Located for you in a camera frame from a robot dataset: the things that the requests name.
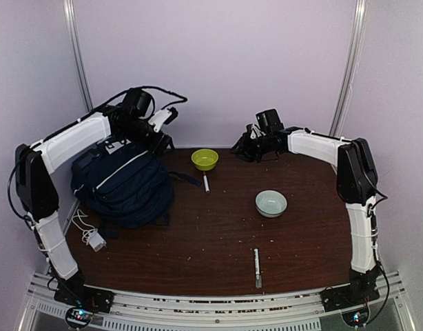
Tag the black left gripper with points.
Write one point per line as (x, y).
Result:
(161, 142)

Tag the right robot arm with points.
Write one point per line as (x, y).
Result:
(356, 185)

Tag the right aluminium corner post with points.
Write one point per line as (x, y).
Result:
(353, 59)

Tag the navy blue student backpack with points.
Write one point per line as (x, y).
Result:
(129, 187)

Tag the white red marker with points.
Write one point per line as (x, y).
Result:
(206, 183)

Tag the white charger with cable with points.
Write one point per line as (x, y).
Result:
(89, 234)

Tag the lime green bowl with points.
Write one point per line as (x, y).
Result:
(205, 159)

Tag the left aluminium corner post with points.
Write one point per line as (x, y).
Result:
(70, 20)

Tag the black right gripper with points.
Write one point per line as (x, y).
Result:
(249, 145)

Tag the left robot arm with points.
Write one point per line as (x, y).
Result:
(120, 120)

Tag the aluminium front rail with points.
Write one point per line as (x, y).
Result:
(302, 310)

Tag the aluminium corner post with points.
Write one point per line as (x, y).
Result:
(353, 59)
(70, 20)

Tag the white green marker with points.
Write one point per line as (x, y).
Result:
(258, 276)

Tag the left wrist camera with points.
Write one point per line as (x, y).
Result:
(162, 117)

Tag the pale blue ceramic bowl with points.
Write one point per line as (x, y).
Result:
(271, 203)

